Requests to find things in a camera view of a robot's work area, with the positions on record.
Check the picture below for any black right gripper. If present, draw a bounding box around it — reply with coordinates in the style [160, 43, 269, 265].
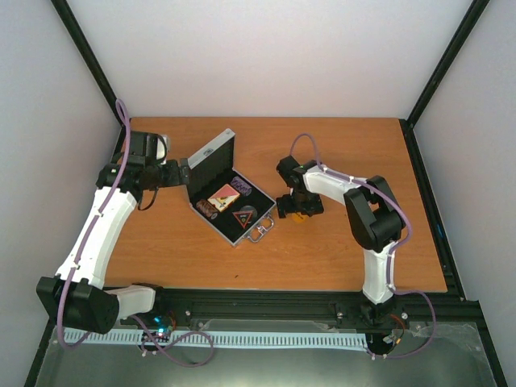
[277, 190, 324, 218]

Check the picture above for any orange round dealer button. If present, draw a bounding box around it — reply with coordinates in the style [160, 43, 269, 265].
[292, 213, 309, 223]

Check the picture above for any playing card deck box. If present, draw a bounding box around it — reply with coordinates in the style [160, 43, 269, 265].
[207, 184, 240, 212]

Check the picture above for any clear round plastic disc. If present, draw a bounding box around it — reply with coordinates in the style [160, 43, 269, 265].
[240, 206, 257, 224]

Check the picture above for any purple poker chip stack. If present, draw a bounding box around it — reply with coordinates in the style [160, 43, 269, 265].
[230, 176, 254, 197]

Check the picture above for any black red triangular button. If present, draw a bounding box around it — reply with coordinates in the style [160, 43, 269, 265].
[232, 210, 255, 229]

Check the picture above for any aluminium poker case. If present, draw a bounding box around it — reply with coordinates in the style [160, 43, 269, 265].
[187, 128, 276, 247]

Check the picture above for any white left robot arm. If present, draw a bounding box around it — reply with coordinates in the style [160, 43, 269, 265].
[36, 159, 189, 334]

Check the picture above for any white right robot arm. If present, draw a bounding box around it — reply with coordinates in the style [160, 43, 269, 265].
[277, 156, 410, 325]

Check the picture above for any green lit circuit board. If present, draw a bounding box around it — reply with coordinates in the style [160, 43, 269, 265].
[151, 311, 177, 343]

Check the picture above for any metal front plate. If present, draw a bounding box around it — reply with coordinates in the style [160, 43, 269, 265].
[27, 321, 506, 386]

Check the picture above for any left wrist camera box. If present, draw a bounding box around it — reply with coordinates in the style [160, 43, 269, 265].
[127, 131, 170, 167]

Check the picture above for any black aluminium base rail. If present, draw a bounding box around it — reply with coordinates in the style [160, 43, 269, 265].
[98, 286, 483, 335]

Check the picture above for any white slotted cable duct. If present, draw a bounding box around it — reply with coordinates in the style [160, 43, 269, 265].
[84, 328, 367, 352]

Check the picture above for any right black side rail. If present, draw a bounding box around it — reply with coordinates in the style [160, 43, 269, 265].
[399, 119, 465, 299]

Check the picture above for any left black frame post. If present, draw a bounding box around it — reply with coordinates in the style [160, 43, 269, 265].
[51, 0, 122, 123]

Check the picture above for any black frame post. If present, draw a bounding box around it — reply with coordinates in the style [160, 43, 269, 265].
[51, 0, 122, 123]
[406, 0, 490, 129]

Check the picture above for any right black frame post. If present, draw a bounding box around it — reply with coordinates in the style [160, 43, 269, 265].
[406, 0, 490, 129]

